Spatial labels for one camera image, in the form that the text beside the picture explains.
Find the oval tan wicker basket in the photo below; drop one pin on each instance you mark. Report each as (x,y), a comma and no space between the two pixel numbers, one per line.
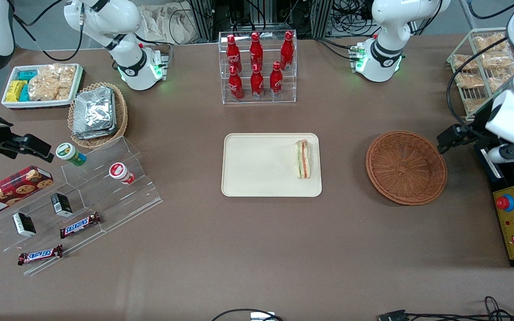
(122,116)

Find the beige cloth bag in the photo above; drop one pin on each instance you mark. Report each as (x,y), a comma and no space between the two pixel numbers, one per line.
(167,22)

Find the red cola bottle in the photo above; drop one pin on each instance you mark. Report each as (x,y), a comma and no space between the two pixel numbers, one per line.
(235,87)
(256,51)
(233,51)
(276,82)
(287,51)
(257,84)

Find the white plug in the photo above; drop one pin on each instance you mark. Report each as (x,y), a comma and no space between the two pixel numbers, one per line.
(262,316)

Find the aluminium frame profile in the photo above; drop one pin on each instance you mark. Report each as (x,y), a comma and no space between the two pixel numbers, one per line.
(203,18)
(321,18)

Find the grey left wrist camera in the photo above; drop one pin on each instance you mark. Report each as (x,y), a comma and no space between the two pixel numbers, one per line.
(498,156)

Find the silver foil pack stack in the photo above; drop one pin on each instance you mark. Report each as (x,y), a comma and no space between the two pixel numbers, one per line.
(94,111)

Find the red cup with white lid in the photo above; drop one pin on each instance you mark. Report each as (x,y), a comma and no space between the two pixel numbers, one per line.
(118,170)

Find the white rectangular snack tray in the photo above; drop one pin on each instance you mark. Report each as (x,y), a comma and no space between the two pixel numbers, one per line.
(9,104)

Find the brown Snickers bar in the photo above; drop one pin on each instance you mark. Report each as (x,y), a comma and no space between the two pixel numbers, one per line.
(40,255)
(80,225)

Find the triangle sandwich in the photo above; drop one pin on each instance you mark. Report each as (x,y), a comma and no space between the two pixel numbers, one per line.
(302,160)

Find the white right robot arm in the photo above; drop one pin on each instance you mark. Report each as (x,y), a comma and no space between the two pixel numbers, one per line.
(123,26)

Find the teal snack packet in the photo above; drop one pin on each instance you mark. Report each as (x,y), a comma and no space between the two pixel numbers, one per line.
(24,93)
(28,75)

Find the clear bag of pastry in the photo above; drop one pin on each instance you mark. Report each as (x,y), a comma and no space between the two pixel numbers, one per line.
(474,105)
(464,62)
(497,60)
(470,80)
(500,80)
(489,43)

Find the clear bag of crackers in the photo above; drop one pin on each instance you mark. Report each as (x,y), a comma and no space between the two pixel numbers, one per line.
(51,82)

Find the red emergency stop button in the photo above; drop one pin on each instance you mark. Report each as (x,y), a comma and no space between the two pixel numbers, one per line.
(503,203)

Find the cream plastic tray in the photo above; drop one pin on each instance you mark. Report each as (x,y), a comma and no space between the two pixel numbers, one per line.
(257,165)

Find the clear acrylic bottle rack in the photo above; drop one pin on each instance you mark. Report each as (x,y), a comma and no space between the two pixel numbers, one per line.
(290,87)

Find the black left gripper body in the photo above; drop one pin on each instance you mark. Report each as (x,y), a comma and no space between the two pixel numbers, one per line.
(474,128)

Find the red tartan cookie box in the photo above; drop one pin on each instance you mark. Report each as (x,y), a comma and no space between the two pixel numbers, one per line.
(11,189)

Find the round brown wicker basket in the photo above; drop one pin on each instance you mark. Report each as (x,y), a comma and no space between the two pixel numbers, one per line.
(406,167)

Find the yellow snack packet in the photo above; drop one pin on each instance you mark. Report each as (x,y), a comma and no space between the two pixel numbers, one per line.
(14,91)

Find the green cup with white lid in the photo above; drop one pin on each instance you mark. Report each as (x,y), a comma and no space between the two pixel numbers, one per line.
(67,151)

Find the small black box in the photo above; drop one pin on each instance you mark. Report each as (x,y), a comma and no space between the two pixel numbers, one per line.
(62,205)
(25,224)

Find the clear acrylic stepped stand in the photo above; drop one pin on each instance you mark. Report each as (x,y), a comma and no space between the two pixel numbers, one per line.
(141,191)

